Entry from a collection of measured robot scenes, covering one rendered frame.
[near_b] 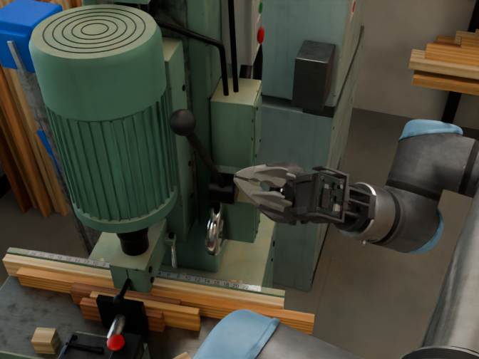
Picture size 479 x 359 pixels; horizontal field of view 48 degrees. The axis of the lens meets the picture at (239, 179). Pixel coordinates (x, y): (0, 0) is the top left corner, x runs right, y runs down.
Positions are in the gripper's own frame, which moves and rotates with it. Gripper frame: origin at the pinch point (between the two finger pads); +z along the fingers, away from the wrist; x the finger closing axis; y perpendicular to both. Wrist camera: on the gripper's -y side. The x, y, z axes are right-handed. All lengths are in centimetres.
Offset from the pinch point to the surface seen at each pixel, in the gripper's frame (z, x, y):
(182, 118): 11.9, -4.6, 3.6
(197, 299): -15.3, 17.8, -33.5
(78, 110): 22.1, -4.4, -6.4
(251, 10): -4.3, -33.1, -12.2
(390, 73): -175, -121, -142
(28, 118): 3, -42, -172
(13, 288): 14, 22, -61
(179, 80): 4.7, -17.7, -16.4
